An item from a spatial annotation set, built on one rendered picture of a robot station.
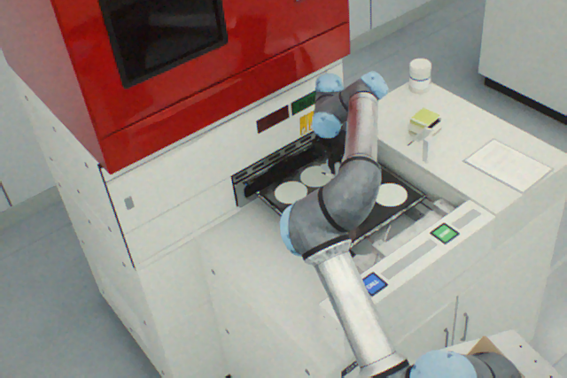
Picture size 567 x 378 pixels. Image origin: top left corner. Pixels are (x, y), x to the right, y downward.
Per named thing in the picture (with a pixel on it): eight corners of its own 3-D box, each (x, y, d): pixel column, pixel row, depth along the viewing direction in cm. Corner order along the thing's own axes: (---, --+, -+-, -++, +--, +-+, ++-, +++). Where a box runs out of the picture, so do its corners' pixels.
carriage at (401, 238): (347, 274, 189) (347, 267, 188) (439, 212, 205) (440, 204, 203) (368, 291, 184) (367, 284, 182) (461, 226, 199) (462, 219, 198)
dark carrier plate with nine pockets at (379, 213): (260, 192, 212) (260, 191, 212) (344, 144, 226) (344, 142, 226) (332, 254, 190) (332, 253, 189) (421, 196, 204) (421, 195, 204)
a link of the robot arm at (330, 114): (337, 105, 176) (339, 81, 184) (305, 127, 181) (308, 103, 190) (356, 125, 179) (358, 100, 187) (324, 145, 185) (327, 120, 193)
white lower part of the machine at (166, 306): (104, 304, 299) (44, 161, 247) (256, 213, 334) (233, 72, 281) (187, 420, 254) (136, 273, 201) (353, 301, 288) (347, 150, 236)
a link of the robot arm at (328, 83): (313, 88, 186) (315, 71, 193) (315, 120, 193) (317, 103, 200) (342, 88, 185) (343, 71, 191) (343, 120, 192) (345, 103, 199)
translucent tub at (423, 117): (407, 135, 216) (408, 117, 211) (422, 123, 220) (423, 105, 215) (428, 143, 212) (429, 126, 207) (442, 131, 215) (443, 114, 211)
